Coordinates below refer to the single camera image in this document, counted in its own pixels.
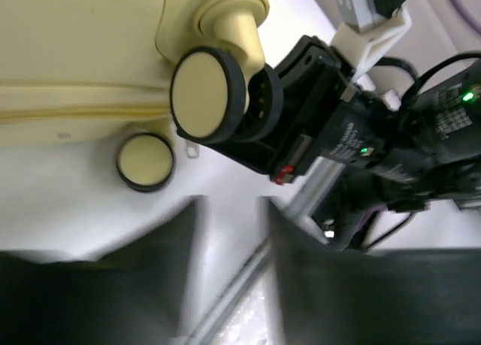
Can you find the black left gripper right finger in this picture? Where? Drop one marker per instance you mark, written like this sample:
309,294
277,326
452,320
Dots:
324,296

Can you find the yellow hard-shell suitcase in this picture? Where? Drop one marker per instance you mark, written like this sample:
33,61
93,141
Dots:
79,70

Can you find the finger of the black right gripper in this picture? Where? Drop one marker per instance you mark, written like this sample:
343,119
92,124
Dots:
248,146

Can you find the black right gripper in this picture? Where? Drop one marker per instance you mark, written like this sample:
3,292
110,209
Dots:
427,149

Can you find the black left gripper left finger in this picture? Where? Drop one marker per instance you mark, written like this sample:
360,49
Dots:
133,294

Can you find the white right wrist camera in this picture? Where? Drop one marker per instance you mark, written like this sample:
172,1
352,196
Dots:
369,29

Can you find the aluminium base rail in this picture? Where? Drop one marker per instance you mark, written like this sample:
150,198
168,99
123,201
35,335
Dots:
299,209

